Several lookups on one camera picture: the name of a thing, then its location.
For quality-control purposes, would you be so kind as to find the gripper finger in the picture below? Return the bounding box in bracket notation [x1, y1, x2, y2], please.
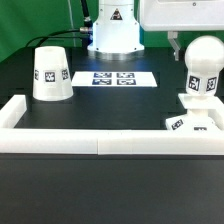
[167, 31, 180, 61]

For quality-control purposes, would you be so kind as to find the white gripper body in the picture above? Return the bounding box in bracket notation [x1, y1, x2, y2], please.
[139, 0, 224, 31]

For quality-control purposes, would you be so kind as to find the white marker sheet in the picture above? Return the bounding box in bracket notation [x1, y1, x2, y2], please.
[72, 71, 157, 87]

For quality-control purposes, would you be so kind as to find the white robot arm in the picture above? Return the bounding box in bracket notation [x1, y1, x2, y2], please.
[88, 0, 224, 60]

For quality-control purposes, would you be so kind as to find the white lamp base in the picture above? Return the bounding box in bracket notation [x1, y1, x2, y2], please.
[165, 93, 222, 132]

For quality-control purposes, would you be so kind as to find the white lamp shade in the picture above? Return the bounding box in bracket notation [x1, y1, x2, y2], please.
[33, 46, 73, 101]

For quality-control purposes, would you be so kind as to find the white lamp bulb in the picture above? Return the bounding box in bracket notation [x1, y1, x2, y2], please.
[185, 36, 224, 96]

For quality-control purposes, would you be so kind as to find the white U-shaped frame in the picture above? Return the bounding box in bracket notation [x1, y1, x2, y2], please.
[0, 95, 224, 155]

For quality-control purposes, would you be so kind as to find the black cable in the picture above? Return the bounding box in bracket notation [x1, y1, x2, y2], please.
[25, 0, 94, 48]

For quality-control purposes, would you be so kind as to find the grey thin cable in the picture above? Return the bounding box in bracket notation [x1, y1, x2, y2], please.
[67, 0, 78, 48]

